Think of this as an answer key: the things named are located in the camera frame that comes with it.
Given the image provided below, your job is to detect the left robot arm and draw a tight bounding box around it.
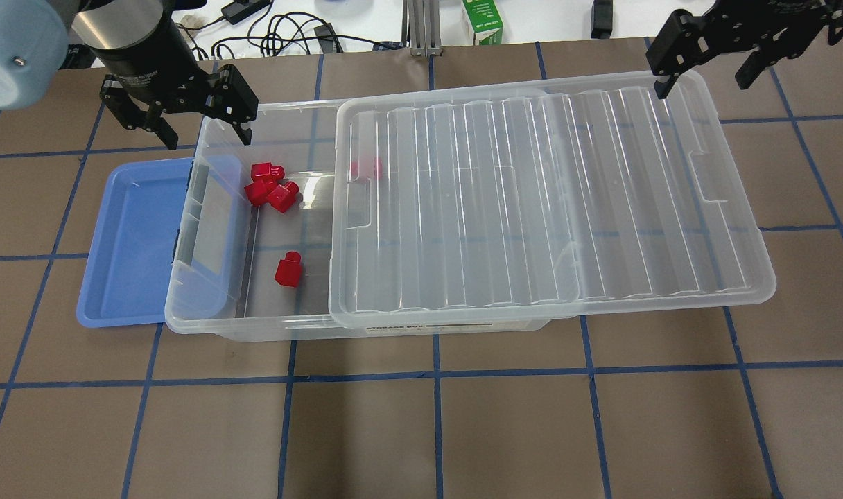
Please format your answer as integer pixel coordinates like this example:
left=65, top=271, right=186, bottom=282
left=0, top=1, right=258, bottom=150

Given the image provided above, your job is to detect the green white carton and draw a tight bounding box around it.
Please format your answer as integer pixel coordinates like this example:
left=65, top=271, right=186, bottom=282
left=462, top=0, right=505, bottom=46

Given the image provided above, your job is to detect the aluminium frame post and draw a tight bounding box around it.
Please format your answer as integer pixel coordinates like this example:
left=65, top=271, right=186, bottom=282
left=401, top=0, right=442, bottom=57

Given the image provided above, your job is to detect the blue plastic tray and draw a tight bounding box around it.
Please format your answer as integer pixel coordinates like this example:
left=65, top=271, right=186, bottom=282
left=76, top=158, right=191, bottom=329

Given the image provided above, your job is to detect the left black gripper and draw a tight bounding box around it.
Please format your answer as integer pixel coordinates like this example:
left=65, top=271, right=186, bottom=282
left=99, top=20, right=258, bottom=150

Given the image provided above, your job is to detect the clear plastic storage box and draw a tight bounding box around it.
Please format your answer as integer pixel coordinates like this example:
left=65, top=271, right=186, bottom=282
left=165, top=99, right=550, bottom=342

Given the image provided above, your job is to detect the black power adapter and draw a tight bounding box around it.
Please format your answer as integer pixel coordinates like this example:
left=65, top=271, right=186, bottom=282
left=220, top=0, right=272, bottom=25

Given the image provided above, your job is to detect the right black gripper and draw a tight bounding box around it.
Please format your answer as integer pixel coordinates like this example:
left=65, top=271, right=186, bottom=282
left=646, top=1, right=843, bottom=99

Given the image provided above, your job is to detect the clear plastic box lid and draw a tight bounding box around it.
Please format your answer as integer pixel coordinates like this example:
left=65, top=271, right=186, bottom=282
left=329, top=71, right=776, bottom=329

